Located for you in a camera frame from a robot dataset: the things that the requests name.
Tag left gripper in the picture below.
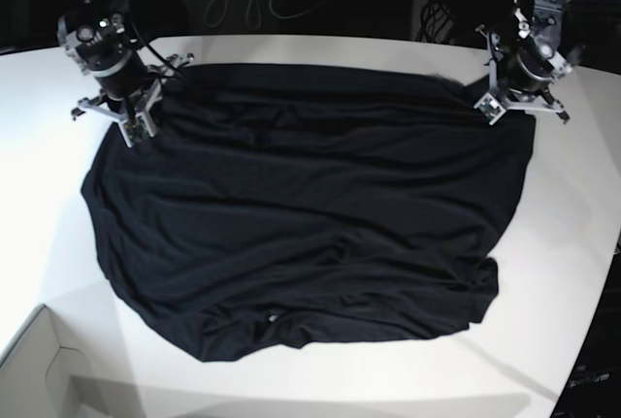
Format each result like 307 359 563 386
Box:
476 23 571 122

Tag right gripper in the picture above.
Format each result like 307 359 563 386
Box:
71 51 195 130

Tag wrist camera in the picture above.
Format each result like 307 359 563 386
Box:
119 112 158 148
474 92 507 126

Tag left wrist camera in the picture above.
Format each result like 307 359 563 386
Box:
474 92 507 126

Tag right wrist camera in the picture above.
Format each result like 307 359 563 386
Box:
119 112 158 148

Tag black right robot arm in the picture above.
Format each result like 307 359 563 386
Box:
56 0 194 145

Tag white cardboard box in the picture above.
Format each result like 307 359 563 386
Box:
1 305 89 417

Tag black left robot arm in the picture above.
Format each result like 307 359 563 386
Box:
474 0 583 125

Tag black t-shirt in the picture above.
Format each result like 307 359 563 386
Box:
82 64 536 362

